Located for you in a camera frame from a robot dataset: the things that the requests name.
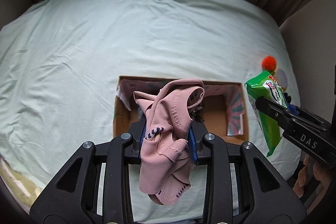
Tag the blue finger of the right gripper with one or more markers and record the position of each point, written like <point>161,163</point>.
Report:
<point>292,109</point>

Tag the open cardboard box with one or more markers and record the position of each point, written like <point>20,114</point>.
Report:
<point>222,108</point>

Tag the green wet wipes pack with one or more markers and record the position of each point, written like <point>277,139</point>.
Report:
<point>263,93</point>

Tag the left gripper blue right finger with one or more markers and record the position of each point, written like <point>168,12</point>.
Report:
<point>192,145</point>

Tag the orange pompom toy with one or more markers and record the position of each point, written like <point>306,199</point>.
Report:
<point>269,64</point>

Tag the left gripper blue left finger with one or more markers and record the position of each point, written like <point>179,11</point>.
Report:
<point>142,135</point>

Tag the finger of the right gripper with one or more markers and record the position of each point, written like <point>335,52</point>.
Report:
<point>275,111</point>

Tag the pale green bed sheet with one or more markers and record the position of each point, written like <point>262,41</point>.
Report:
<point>62,59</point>

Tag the person right hand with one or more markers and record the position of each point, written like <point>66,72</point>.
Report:
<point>313,170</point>

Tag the pink cloth sock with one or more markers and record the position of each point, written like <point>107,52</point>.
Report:
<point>165,160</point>

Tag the black sock bundle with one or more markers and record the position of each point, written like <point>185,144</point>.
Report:
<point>287,97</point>

